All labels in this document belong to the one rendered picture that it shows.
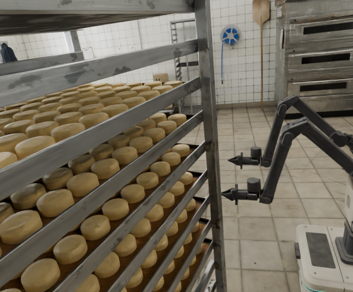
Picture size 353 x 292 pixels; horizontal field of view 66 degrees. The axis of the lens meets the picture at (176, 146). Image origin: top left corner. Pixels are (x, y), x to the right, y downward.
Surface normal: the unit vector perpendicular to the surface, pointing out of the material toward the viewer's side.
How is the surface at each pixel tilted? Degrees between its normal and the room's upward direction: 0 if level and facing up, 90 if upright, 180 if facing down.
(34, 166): 90
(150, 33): 90
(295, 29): 90
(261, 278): 0
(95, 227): 0
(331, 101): 90
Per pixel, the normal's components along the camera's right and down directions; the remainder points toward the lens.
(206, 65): -0.47, 0.39
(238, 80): -0.17, 0.40
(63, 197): -0.11, -0.92
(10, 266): 0.88, 0.09
